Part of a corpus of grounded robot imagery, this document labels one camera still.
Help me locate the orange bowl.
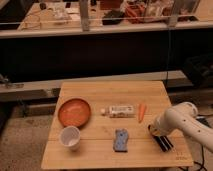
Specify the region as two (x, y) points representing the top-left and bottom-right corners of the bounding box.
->
(58, 98), (91, 127)

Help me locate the red object on shelf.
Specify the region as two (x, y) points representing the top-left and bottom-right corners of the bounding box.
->
(125, 4), (145, 24)

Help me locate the orange carrot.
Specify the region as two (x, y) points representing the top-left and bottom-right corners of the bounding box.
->
(138, 103), (147, 123)

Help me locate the black striped eraser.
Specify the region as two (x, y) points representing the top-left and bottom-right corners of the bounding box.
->
(154, 136), (173, 152)

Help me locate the white labelled bottle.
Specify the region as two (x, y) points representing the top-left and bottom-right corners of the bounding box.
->
(101, 105), (135, 118)

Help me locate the black power adapter box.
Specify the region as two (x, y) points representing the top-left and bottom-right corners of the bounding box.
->
(196, 117), (212, 128)

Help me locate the metal rail beam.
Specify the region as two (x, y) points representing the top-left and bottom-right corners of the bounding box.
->
(0, 70), (188, 102)

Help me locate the white paper cup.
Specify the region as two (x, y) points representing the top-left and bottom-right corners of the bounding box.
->
(59, 126), (80, 151)

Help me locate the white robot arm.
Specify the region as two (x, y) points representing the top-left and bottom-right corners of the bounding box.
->
(148, 102), (213, 153)

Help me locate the black cable on floor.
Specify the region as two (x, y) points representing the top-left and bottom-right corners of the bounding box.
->
(179, 113), (213, 171)

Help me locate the blue sponge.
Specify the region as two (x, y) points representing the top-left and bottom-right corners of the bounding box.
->
(113, 129), (129, 152)

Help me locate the black bag on shelf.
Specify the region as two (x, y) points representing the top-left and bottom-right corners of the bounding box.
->
(102, 10), (124, 25)

